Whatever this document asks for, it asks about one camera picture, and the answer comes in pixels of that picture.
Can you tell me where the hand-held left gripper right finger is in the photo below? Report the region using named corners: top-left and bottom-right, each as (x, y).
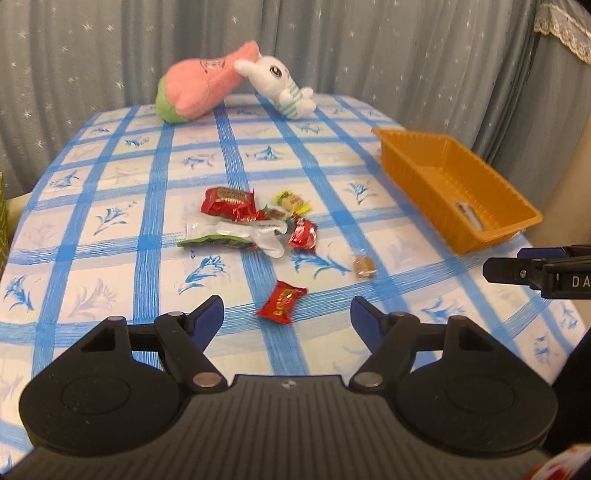
top-left (349, 296), bottom-right (497, 393)

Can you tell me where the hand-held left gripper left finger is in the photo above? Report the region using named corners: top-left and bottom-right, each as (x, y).
top-left (78, 295), bottom-right (228, 393)

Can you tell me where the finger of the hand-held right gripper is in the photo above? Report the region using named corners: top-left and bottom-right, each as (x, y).
top-left (482, 257), bottom-right (546, 289)
top-left (517, 246), bottom-right (591, 260)

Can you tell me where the red packet with yellow print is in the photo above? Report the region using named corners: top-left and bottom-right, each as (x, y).
top-left (255, 279), bottom-right (308, 325)

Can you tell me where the white and green pouch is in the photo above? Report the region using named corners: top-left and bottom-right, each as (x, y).
top-left (177, 218), bottom-right (289, 258)

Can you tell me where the small shiny red packet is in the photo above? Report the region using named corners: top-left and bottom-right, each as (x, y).
top-left (287, 218), bottom-right (319, 252)

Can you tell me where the orange plastic tray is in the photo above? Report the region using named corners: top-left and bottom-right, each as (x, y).
top-left (370, 127), bottom-right (543, 256)

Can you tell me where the red biscuit packet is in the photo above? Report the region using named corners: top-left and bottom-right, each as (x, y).
top-left (201, 186), bottom-right (257, 221)

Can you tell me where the yellow candy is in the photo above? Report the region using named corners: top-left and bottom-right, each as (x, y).
top-left (273, 190), bottom-right (312, 215)

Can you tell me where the small white packet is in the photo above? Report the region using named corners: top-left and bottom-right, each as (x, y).
top-left (455, 199), bottom-right (485, 230)

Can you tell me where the blue checked tablecloth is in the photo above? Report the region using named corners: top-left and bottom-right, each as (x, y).
top-left (0, 92), bottom-right (591, 467)

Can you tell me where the grey lace-trimmed cover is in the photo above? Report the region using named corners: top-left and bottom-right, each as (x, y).
top-left (471, 0), bottom-right (591, 204)

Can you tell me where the person's red white clothing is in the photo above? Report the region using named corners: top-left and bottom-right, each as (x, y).
top-left (526, 444), bottom-right (591, 480)

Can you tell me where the pink plush toy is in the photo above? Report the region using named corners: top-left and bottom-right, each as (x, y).
top-left (156, 41), bottom-right (262, 125)

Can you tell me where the green patterned cloth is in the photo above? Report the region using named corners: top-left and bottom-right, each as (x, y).
top-left (0, 173), bottom-right (8, 259)

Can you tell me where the white rabbit plush toy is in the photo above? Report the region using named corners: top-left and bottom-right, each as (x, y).
top-left (232, 54), bottom-right (318, 121)

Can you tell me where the grey star-print curtain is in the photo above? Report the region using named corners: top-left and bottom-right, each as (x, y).
top-left (0, 0), bottom-right (543, 199)

